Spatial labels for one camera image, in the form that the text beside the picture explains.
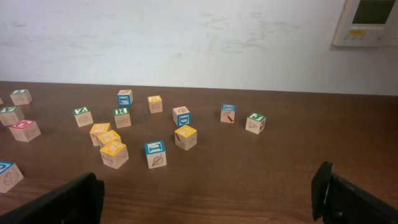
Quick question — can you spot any yellow block cluster left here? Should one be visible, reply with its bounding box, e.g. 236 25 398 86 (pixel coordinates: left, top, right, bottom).
90 123 111 146

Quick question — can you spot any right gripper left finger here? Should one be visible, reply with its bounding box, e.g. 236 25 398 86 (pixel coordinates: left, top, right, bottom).
1 172 104 224

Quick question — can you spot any yellow block right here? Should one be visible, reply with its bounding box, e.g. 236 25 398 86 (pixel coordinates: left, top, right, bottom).
174 125 198 151

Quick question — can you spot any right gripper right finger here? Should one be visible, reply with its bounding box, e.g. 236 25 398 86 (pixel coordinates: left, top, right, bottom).
311 161 397 224

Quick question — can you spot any wood block blue side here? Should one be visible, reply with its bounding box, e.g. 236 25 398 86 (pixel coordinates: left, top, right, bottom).
173 106 192 127
118 90 133 108

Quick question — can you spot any red O block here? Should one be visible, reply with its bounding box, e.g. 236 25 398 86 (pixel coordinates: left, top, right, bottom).
9 119 41 142

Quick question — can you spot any yellow block cluster lower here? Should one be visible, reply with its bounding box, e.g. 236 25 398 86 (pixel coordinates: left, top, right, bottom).
99 141 129 169

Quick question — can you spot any green R block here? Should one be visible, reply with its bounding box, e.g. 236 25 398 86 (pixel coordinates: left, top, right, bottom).
113 108 131 128

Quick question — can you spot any green Z block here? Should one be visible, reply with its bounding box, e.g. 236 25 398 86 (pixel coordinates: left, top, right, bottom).
73 106 93 127

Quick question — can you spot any yellow block cluster middle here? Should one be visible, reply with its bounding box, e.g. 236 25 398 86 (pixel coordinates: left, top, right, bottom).
98 130 121 147

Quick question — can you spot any yellow block top centre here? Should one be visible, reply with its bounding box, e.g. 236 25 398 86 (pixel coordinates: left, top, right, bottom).
147 95 163 113

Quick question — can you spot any green V block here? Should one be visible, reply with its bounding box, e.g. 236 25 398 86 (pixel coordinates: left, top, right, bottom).
0 106 25 126

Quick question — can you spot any blue P block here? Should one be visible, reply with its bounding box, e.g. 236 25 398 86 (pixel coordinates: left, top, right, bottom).
0 161 24 193

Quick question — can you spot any blue X block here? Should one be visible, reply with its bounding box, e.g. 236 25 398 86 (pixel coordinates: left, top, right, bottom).
220 104 236 123

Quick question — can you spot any white wall thermostat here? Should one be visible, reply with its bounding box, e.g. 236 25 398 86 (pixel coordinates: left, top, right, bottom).
332 0 397 47

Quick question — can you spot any green J block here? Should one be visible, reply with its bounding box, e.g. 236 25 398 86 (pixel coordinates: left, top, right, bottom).
245 113 266 134

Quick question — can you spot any blue E block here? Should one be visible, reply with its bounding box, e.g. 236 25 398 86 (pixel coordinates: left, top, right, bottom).
145 141 167 169

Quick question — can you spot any wood block blue side right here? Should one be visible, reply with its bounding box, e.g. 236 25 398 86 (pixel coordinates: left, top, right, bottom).
173 106 192 127

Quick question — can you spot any yellow block cluster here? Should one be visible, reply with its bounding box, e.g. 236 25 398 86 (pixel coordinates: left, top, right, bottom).
98 130 121 147
99 141 129 169
90 123 111 146

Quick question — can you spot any green L block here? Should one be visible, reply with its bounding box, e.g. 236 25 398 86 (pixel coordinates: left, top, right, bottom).
10 89 32 105

